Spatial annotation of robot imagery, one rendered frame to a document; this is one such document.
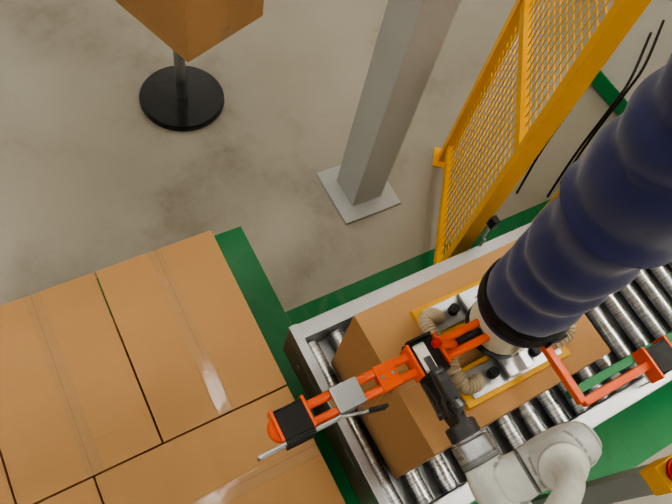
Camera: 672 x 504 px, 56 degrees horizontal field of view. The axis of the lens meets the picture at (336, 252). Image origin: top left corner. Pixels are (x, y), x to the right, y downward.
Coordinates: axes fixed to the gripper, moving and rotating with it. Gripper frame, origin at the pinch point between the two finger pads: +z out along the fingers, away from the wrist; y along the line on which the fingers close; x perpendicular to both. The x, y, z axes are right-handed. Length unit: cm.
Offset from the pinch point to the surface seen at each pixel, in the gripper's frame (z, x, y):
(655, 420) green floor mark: -52, 125, 107
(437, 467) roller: -24, 9, 53
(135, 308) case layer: 62, -53, 54
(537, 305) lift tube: -4.5, 16.4, -27.7
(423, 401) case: -7.7, 0.1, 12.6
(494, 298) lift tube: 2.6, 15.6, -16.5
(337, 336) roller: 26, 1, 53
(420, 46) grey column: 93, 61, 10
